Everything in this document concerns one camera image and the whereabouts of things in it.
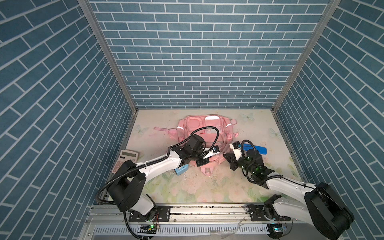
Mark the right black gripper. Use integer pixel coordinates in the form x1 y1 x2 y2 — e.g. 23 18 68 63
223 152 256 175

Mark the pink student backpack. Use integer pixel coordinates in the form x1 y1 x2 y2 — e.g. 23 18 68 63
154 115 238 176

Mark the white pink calculator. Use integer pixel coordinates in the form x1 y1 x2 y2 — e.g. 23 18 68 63
112 150 139 174

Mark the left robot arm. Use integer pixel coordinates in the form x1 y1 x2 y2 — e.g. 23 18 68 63
95 126 220 215

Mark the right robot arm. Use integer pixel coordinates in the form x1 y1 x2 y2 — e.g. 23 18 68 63
224 140 355 240

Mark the blue pencil sharpener with crank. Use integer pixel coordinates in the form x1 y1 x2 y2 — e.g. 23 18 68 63
175 165 189 176

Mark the blue pencil case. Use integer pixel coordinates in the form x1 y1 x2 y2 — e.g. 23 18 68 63
243 144 267 155

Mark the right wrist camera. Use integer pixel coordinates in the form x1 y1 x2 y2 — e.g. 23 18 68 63
230 144 243 161

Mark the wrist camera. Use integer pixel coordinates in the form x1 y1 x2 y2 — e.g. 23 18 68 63
201 146 220 159
230 144 243 161

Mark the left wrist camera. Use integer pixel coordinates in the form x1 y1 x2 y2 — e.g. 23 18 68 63
201 146 220 159

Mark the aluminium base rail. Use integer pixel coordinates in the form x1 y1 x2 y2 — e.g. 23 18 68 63
79 203 313 239

